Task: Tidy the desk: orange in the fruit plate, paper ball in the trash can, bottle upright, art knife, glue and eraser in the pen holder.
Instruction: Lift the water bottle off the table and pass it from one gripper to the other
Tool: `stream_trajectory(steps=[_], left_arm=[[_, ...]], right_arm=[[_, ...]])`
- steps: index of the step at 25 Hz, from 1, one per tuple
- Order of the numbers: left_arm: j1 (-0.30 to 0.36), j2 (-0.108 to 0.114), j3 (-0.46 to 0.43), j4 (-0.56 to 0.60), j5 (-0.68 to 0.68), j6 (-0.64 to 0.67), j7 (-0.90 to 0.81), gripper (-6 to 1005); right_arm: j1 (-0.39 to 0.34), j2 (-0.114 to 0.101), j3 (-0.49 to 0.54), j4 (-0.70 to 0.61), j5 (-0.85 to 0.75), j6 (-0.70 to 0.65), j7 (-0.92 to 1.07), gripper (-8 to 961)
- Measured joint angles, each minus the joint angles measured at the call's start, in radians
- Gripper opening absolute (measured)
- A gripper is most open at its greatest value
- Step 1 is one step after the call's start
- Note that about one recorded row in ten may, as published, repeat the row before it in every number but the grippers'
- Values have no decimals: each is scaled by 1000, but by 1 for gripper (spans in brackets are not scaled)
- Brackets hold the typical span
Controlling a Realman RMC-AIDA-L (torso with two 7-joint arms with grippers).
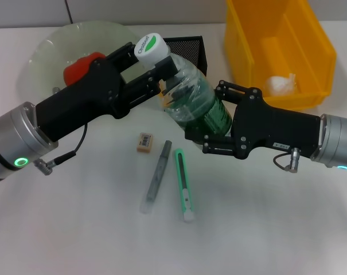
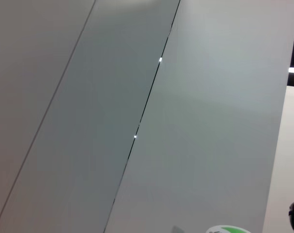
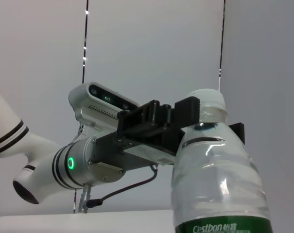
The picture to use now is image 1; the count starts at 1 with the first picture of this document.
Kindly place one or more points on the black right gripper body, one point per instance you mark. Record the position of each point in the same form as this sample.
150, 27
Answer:
276, 129

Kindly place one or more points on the yellow plastic bin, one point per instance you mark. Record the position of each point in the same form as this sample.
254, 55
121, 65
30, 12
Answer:
290, 43

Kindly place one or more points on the orange fruit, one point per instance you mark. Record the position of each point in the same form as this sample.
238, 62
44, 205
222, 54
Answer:
75, 68

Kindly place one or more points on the clear green-label water bottle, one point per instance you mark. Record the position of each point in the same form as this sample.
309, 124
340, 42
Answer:
196, 94

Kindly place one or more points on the black mesh pen holder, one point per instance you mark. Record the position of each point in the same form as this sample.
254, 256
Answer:
187, 47

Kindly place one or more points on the grey marker pen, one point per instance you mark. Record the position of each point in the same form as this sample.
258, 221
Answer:
157, 177

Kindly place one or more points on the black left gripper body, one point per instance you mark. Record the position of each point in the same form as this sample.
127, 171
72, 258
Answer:
81, 100

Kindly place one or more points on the green utility knife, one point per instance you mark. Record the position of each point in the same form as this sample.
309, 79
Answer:
184, 183

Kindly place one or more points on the beige eraser with barcode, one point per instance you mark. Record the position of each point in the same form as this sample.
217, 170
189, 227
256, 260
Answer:
146, 142

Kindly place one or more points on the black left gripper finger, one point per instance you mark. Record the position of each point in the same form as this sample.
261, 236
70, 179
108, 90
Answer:
123, 55
144, 88

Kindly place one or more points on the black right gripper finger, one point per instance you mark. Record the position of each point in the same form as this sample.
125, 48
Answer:
219, 144
233, 90

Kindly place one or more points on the white paper ball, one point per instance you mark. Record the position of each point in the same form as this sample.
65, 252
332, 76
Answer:
279, 84

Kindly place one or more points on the pale green glass fruit plate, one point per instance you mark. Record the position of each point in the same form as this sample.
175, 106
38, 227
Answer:
61, 43

